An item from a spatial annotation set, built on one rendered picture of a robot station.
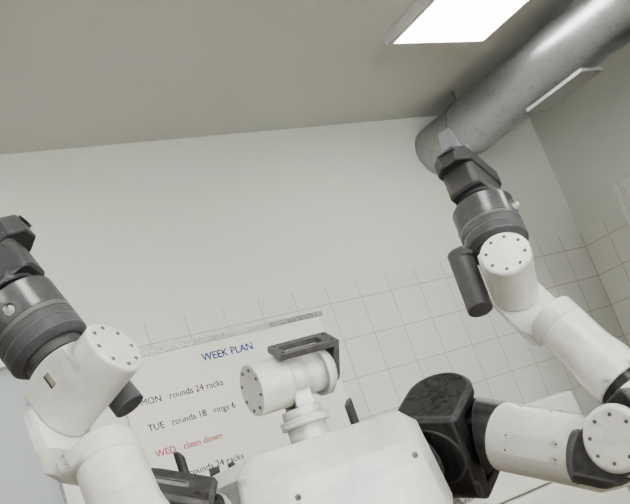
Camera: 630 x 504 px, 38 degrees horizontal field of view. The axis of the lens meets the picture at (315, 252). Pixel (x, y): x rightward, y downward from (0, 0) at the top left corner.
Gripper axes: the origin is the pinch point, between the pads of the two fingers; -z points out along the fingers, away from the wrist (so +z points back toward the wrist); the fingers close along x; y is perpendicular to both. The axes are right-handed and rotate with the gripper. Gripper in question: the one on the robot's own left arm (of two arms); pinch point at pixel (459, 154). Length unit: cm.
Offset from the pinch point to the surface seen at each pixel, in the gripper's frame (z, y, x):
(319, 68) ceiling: -241, 102, -165
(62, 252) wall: -177, 220, -103
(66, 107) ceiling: -213, 177, -73
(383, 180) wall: -243, 133, -259
